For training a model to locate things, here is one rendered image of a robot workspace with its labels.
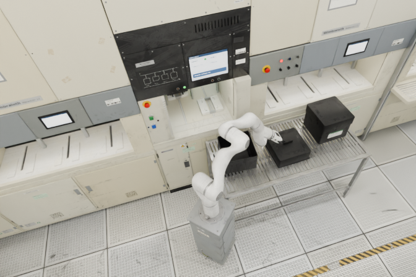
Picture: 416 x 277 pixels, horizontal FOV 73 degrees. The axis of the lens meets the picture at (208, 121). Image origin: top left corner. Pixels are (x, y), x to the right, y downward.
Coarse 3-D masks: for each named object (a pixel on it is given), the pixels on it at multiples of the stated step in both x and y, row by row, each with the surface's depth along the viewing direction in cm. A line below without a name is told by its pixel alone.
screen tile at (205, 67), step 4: (196, 60) 198; (200, 60) 199; (192, 64) 200; (196, 64) 201; (204, 64) 203; (208, 64) 203; (192, 68) 202; (196, 68) 203; (200, 68) 204; (204, 68) 205; (208, 68) 206
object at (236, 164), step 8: (248, 136) 246; (224, 144) 251; (240, 152) 249; (248, 152) 245; (256, 152) 228; (232, 160) 244; (240, 160) 225; (248, 160) 227; (256, 160) 230; (232, 168) 232; (240, 168) 234; (248, 168) 236
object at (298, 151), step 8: (288, 136) 245; (296, 136) 244; (272, 144) 241; (288, 144) 239; (296, 144) 239; (304, 144) 238; (272, 152) 240; (280, 152) 234; (288, 152) 234; (296, 152) 233; (304, 152) 233; (280, 160) 229; (288, 160) 232; (296, 160) 236
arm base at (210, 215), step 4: (220, 204) 217; (200, 208) 216; (204, 208) 202; (208, 208) 199; (212, 208) 199; (216, 208) 202; (220, 208) 215; (200, 212) 214; (204, 212) 208; (208, 212) 203; (212, 212) 203; (216, 212) 206; (220, 212) 213; (204, 216) 211; (208, 216) 208; (212, 216) 208; (216, 216) 211; (220, 216) 210; (204, 220) 209; (208, 220) 209; (212, 220) 209; (216, 220) 209
